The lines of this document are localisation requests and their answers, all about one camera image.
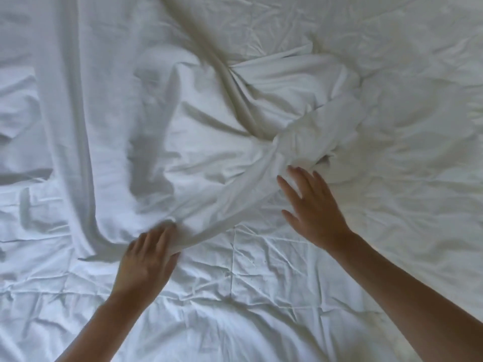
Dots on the person's left hand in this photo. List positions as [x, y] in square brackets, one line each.
[145, 267]

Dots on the person's right hand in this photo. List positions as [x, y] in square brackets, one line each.
[319, 214]

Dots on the person's right middle finger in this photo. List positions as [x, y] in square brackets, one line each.
[300, 180]

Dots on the person's right thumb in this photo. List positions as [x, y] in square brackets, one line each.
[292, 219]

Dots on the person's left thumb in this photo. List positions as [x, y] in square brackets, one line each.
[172, 265]

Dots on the person's right forearm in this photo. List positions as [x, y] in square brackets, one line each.
[411, 301]

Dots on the person's left forearm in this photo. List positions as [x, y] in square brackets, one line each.
[102, 327]

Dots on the white fitted bed sheet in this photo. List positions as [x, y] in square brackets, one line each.
[264, 290]

